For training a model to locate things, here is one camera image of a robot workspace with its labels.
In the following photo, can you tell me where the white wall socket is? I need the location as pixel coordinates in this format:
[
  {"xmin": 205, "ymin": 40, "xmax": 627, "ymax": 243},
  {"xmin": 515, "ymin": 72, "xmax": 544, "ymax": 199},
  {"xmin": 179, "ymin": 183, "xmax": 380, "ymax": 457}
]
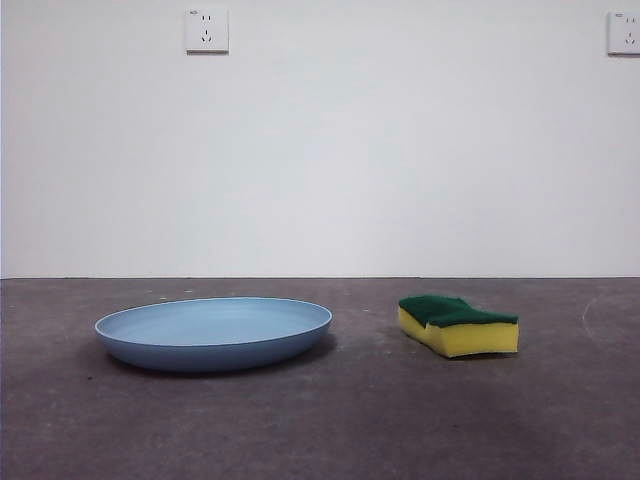
[
  {"xmin": 185, "ymin": 7, "xmax": 231, "ymax": 55},
  {"xmin": 607, "ymin": 10, "xmax": 640, "ymax": 56}
]

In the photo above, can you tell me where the light blue round plate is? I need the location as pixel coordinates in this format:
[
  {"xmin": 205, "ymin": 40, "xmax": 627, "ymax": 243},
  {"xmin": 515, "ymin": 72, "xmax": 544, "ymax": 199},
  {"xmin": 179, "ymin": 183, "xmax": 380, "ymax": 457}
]
[{"xmin": 93, "ymin": 296, "xmax": 334, "ymax": 373}]

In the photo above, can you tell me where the yellow sponge with green pad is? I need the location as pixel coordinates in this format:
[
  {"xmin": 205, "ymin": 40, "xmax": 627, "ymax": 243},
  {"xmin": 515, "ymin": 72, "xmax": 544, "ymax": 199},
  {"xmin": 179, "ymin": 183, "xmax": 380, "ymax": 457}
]
[{"xmin": 397, "ymin": 294, "xmax": 520, "ymax": 360}]

